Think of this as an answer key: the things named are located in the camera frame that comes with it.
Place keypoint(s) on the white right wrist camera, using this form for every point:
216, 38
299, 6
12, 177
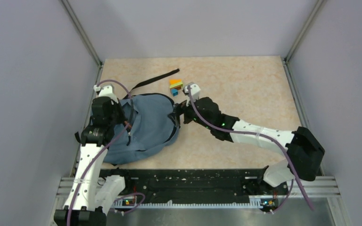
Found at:
192, 90

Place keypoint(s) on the colourful sticky note stack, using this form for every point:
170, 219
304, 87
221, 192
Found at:
175, 86

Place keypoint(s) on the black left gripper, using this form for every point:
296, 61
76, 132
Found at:
122, 118

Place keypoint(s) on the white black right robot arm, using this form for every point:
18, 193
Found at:
302, 150

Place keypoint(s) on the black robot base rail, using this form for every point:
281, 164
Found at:
204, 186

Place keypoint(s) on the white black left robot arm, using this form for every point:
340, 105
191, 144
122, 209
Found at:
86, 205

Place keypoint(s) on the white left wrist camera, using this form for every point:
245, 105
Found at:
105, 91

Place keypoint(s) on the blue grey student backpack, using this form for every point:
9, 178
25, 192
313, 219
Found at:
151, 130

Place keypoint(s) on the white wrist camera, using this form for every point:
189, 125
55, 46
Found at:
105, 91
192, 90

